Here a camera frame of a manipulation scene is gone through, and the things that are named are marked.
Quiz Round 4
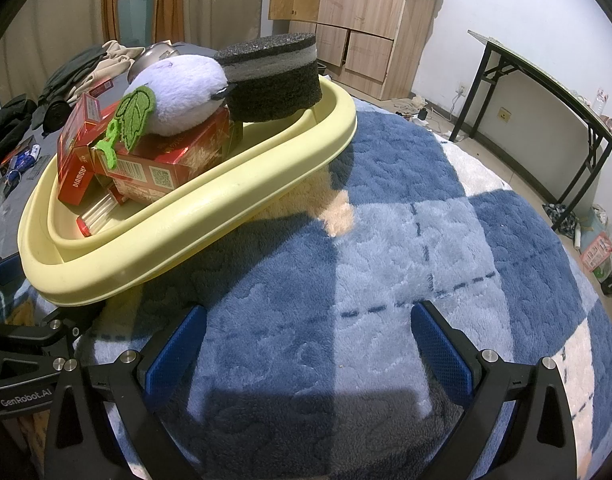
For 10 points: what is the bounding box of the yellow plastic tray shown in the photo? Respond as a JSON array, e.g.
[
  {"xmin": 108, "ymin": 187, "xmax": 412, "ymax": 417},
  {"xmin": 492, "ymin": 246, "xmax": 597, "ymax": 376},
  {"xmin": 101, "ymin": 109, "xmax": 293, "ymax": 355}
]
[{"xmin": 16, "ymin": 76, "xmax": 358, "ymax": 307}]

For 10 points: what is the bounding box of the black folding table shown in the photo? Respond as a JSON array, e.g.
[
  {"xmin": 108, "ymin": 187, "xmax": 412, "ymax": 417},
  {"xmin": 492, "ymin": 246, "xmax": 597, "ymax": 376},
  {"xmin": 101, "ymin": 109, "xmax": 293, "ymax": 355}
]
[{"xmin": 448, "ymin": 29, "xmax": 612, "ymax": 233}]

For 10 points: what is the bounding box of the beige cloth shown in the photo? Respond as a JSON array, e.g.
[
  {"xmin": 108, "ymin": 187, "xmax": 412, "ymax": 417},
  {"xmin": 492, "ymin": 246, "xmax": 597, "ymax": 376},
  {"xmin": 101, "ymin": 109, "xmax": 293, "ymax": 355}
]
[{"xmin": 83, "ymin": 40, "xmax": 148, "ymax": 86}]

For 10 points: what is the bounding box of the red and clear long box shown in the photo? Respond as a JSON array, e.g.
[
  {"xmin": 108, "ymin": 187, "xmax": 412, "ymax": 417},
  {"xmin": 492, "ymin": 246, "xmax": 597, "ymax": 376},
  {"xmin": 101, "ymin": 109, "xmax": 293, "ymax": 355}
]
[{"xmin": 76, "ymin": 192, "xmax": 133, "ymax": 239}]

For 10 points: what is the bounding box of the blue checkered plush blanket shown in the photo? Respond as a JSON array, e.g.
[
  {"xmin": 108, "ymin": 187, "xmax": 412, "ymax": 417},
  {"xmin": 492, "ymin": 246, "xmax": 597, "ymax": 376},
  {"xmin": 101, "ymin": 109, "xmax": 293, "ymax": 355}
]
[{"xmin": 0, "ymin": 95, "xmax": 612, "ymax": 480}]

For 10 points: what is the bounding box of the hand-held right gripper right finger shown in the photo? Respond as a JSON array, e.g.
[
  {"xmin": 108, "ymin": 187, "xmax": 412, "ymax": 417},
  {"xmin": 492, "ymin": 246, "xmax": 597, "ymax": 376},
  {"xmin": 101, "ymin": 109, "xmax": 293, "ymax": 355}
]
[{"xmin": 410, "ymin": 301, "xmax": 579, "ymax": 480}]

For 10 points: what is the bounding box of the pink printed bag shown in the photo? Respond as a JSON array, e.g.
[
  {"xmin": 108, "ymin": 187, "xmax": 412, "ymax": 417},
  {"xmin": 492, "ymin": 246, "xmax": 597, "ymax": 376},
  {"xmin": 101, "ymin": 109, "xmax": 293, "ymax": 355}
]
[{"xmin": 581, "ymin": 232, "xmax": 612, "ymax": 271}]

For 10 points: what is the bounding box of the large glossy red box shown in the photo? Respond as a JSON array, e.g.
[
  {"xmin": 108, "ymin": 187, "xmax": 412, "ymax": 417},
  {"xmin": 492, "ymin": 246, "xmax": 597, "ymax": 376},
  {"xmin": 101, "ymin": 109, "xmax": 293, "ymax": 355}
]
[{"xmin": 56, "ymin": 94, "xmax": 105, "ymax": 206}]

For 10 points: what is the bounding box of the grey bed sheet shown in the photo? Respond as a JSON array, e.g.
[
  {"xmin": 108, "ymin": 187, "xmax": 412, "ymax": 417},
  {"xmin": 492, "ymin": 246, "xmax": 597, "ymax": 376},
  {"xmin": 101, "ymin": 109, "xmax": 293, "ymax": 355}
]
[{"xmin": 0, "ymin": 132, "xmax": 58, "ymax": 263}]

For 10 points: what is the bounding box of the black garment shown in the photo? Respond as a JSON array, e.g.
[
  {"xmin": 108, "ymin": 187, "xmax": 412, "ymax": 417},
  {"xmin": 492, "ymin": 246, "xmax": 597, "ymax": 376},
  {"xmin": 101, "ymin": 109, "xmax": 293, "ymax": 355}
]
[{"xmin": 0, "ymin": 94, "xmax": 38, "ymax": 171}]

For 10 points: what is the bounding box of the black round foam block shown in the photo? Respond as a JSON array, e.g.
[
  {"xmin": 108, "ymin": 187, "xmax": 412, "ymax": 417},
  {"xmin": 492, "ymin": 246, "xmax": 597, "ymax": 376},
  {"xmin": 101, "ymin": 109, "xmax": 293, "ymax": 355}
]
[{"xmin": 213, "ymin": 32, "xmax": 323, "ymax": 123}]

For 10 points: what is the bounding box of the dark checkered cloth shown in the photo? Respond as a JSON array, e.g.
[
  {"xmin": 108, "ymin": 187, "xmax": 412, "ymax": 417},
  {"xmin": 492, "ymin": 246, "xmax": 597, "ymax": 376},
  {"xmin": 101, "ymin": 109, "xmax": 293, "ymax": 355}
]
[{"xmin": 543, "ymin": 202, "xmax": 580, "ymax": 235}]

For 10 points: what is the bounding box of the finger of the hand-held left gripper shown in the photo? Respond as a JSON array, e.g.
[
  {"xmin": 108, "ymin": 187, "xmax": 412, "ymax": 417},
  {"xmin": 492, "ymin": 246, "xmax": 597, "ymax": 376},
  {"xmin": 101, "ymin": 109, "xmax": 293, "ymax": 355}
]
[
  {"xmin": 0, "ymin": 302, "xmax": 107, "ymax": 392},
  {"xmin": 0, "ymin": 254, "xmax": 26, "ymax": 321}
]

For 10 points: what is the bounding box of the red box gold-brown print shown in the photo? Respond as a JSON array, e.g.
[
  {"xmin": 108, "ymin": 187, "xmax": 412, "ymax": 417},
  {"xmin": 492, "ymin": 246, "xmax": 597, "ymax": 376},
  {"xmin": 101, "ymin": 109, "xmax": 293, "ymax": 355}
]
[{"xmin": 93, "ymin": 107, "xmax": 233, "ymax": 204}]

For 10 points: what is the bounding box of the dark green garment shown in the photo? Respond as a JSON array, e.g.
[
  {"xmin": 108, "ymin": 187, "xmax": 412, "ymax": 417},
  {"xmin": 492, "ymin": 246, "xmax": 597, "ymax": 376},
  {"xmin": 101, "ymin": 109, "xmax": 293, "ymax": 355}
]
[{"xmin": 36, "ymin": 45, "xmax": 107, "ymax": 106}]

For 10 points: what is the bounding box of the wooden wardrobe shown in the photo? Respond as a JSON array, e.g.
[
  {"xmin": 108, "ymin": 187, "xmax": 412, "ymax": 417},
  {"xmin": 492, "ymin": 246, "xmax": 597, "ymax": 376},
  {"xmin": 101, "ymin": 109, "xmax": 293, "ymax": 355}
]
[{"xmin": 268, "ymin": 0, "xmax": 437, "ymax": 101}]

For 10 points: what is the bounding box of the pale blue plastic bag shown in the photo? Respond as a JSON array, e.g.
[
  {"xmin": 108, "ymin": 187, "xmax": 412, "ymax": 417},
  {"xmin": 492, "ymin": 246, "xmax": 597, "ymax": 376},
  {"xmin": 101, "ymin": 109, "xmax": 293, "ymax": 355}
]
[{"xmin": 588, "ymin": 205, "xmax": 612, "ymax": 234}]

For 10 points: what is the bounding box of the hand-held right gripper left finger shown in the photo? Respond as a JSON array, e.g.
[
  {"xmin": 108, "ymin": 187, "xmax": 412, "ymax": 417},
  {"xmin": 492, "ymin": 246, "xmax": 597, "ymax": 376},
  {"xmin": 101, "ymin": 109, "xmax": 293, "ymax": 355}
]
[{"xmin": 43, "ymin": 304, "xmax": 209, "ymax": 480}]

